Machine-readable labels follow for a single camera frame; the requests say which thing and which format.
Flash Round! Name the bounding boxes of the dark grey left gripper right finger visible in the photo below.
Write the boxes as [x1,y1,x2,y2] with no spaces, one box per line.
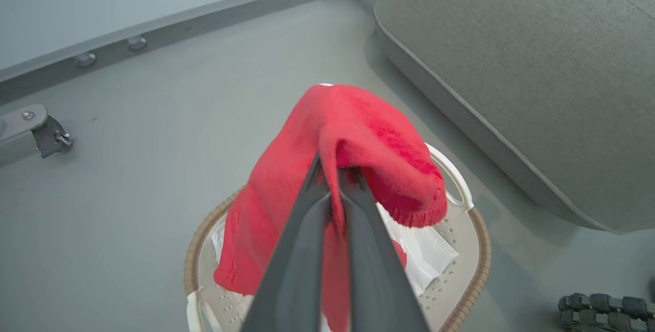
[337,167,431,332]

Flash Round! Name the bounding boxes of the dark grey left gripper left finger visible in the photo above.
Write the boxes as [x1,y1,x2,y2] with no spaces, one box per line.
[240,151,332,332]

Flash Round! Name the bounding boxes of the red knitted garment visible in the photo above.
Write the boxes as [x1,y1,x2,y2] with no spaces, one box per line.
[213,84,448,332]

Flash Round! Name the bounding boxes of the white cloth in basket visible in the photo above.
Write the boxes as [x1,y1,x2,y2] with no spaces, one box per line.
[211,202,459,332]

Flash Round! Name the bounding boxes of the white laundry basket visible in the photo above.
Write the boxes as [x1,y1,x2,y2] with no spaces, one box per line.
[184,142,492,332]

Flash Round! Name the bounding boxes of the grey sofa cushion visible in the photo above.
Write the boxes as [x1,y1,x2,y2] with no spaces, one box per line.
[374,0,655,235]

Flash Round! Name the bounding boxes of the grey metal caster bracket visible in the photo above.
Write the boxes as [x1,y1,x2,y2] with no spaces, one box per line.
[0,104,73,167]

